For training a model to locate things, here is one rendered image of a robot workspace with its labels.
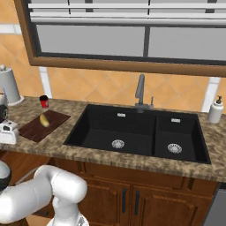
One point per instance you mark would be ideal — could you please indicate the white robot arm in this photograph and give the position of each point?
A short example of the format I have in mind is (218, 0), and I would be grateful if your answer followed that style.
(35, 194)

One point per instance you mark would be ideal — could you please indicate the dark wooden cutting board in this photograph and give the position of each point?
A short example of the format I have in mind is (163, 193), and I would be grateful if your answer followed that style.
(44, 125)

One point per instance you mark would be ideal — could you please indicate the black double sink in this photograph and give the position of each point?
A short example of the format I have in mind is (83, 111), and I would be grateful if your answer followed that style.
(138, 134)

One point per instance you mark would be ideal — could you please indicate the grey sink tap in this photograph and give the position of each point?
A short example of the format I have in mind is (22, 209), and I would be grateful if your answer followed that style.
(140, 92)

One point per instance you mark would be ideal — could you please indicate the brown false drawer front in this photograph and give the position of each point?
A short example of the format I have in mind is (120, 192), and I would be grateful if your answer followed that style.
(132, 173)

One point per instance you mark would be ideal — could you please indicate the red cup with black rim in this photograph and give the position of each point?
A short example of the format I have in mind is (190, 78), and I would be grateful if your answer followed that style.
(44, 101)

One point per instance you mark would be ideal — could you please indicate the brown cupboard door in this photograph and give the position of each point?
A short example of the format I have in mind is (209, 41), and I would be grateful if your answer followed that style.
(104, 203)
(169, 207)

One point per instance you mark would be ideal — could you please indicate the white soap dispenser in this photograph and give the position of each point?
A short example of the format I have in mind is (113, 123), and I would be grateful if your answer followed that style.
(215, 111)

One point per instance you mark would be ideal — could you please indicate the white toaster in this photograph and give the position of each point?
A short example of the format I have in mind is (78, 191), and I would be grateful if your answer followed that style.
(8, 133)

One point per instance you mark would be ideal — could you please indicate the white paper towel roll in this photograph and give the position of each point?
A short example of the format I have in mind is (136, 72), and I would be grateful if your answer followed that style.
(9, 85)

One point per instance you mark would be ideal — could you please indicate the dark small appliance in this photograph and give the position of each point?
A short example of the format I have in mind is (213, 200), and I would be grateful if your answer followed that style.
(3, 110)

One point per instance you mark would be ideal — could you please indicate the grey dishwasher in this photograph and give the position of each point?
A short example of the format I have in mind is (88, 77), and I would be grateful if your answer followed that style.
(215, 209)

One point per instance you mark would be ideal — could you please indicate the window with wooden frame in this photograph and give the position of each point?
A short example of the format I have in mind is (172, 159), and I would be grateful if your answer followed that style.
(123, 32)

